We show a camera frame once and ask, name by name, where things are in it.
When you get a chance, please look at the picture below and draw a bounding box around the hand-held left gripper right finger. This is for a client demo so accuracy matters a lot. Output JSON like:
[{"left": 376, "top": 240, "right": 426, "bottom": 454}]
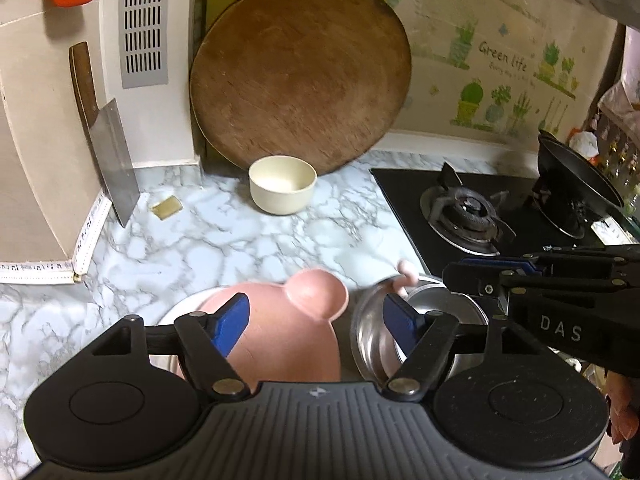
[{"left": 381, "top": 292, "right": 511, "bottom": 403}]

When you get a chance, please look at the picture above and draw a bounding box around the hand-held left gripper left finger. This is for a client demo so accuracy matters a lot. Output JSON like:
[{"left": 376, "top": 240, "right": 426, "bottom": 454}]
[{"left": 90, "top": 292, "right": 252, "bottom": 403}]

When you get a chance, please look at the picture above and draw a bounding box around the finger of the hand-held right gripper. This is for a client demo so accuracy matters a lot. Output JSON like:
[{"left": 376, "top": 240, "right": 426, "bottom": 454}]
[
  {"left": 459, "top": 244, "right": 640, "bottom": 275},
  {"left": 442, "top": 262, "right": 630, "bottom": 312}
]

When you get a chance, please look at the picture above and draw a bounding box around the stainless steel bowl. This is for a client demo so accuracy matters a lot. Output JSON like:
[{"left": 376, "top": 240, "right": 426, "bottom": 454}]
[{"left": 350, "top": 276, "right": 490, "bottom": 382}]

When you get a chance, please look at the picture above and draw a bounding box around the pink mouse-shaped plate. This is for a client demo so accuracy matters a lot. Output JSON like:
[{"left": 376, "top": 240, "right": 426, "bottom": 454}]
[{"left": 181, "top": 268, "right": 349, "bottom": 381}]

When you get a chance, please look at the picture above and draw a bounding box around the large white floral plate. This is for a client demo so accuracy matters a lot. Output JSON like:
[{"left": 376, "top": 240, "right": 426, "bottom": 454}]
[{"left": 150, "top": 287, "right": 226, "bottom": 378}]

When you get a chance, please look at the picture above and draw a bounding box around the person's right hand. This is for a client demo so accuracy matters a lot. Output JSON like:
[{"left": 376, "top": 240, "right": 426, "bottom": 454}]
[{"left": 606, "top": 372, "right": 640, "bottom": 443}]

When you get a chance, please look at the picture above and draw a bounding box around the pink pan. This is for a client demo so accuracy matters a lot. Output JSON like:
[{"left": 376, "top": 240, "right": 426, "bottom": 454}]
[{"left": 394, "top": 260, "right": 417, "bottom": 297}]

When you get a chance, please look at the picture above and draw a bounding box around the black wok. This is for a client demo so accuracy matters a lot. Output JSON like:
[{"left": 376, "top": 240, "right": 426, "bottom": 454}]
[{"left": 536, "top": 130, "right": 626, "bottom": 238}]

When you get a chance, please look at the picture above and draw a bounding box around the black gas stove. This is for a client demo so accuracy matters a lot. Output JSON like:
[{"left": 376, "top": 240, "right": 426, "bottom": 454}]
[{"left": 370, "top": 162, "right": 640, "bottom": 271}]

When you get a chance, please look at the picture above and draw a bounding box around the small yellow scrap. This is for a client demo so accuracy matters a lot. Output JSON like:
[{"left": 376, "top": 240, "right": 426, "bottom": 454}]
[{"left": 151, "top": 196, "right": 183, "bottom": 220}]

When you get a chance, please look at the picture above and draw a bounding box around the cream bowl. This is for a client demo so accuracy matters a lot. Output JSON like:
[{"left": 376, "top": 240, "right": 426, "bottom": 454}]
[{"left": 248, "top": 155, "right": 318, "bottom": 216}]

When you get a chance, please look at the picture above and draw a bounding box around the plastic bag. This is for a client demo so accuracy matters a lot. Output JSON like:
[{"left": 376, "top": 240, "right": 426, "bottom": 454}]
[{"left": 597, "top": 80, "right": 640, "bottom": 126}]

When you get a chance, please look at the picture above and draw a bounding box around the music note trim strip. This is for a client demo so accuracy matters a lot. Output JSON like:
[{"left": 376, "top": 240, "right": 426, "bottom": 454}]
[
  {"left": 0, "top": 259, "right": 78, "bottom": 286},
  {"left": 72, "top": 194, "right": 114, "bottom": 281}
]

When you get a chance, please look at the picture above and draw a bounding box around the round wooden cutting board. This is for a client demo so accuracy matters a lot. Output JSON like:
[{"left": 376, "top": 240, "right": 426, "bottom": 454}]
[{"left": 189, "top": 0, "right": 413, "bottom": 177}]

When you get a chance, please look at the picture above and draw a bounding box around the grey vent grille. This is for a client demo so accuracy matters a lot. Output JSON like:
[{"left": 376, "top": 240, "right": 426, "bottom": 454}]
[{"left": 120, "top": 0, "right": 168, "bottom": 90}]

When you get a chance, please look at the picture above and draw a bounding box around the green plant wall sticker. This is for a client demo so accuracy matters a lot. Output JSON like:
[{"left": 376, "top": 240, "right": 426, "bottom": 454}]
[{"left": 390, "top": 0, "right": 621, "bottom": 141}]

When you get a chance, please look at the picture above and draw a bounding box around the steel cleaver wooden handle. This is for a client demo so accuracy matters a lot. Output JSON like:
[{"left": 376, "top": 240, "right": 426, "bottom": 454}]
[{"left": 69, "top": 41, "right": 141, "bottom": 228}]

